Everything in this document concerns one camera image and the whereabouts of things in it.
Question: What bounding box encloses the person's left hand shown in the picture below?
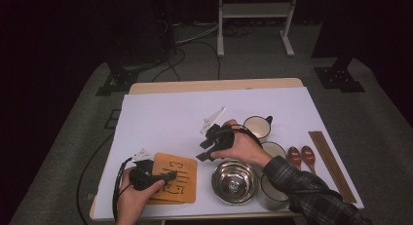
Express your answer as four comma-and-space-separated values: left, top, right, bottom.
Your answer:
116, 174, 166, 225

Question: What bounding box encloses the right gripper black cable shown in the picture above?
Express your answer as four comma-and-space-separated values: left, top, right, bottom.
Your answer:
227, 123, 263, 148

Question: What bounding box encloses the person's right hand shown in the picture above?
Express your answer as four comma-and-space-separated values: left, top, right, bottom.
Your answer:
211, 118, 274, 169

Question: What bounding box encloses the black stand base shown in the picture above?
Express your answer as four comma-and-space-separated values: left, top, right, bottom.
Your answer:
313, 54, 366, 94
95, 63, 140, 96

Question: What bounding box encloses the shiny steel bowl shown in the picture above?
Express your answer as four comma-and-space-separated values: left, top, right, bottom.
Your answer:
210, 160, 258, 206

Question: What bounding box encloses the black floor cable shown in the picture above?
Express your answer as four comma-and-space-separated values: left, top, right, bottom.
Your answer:
76, 131, 115, 225
150, 39, 222, 83

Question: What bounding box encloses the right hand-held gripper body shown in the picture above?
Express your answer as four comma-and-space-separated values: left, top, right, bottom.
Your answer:
199, 106, 236, 151

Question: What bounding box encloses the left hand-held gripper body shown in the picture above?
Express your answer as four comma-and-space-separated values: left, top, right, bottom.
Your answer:
129, 148, 164, 191

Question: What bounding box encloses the white metal stand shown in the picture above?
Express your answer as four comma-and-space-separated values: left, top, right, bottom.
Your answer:
216, 0, 300, 58

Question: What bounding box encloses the white floor cable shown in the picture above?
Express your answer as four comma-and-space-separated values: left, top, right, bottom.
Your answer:
174, 21, 219, 46

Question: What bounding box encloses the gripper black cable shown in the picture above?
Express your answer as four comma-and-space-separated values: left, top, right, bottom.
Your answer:
111, 157, 134, 221
227, 123, 263, 148

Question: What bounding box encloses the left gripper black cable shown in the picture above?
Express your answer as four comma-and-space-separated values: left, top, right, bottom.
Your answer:
111, 157, 134, 221

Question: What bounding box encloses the white table cover sheet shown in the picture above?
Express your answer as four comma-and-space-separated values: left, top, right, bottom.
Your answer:
92, 86, 364, 221

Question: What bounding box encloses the brown wooden spoon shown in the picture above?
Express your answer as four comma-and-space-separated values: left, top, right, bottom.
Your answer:
286, 146, 303, 170
301, 145, 317, 175

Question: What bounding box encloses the white mug black rim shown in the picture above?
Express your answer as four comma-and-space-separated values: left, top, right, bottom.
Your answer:
261, 140, 287, 161
256, 172, 290, 212
243, 115, 274, 143

